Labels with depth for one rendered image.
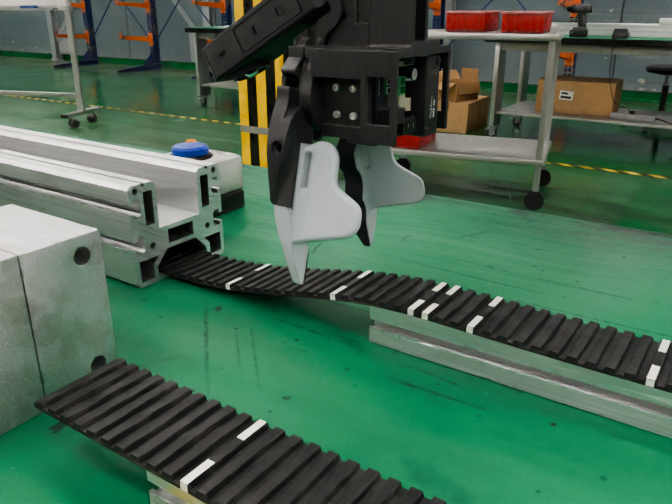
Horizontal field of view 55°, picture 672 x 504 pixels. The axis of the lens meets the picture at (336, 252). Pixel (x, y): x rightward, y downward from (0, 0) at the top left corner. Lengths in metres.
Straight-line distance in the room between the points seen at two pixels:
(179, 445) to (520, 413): 0.19
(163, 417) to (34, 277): 0.11
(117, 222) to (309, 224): 0.19
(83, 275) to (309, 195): 0.14
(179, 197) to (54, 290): 0.23
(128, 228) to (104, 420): 0.23
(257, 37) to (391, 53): 0.11
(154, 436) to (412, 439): 0.13
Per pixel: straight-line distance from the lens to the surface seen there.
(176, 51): 11.47
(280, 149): 0.40
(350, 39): 0.40
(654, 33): 5.27
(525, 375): 0.40
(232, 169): 0.72
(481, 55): 8.45
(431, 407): 0.38
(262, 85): 3.83
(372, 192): 0.47
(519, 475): 0.34
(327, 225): 0.39
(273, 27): 0.43
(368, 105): 0.39
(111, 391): 0.35
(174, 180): 0.59
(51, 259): 0.38
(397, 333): 0.43
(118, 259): 0.55
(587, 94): 5.26
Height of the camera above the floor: 1.00
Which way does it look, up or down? 21 degrees down
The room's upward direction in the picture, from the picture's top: straight up
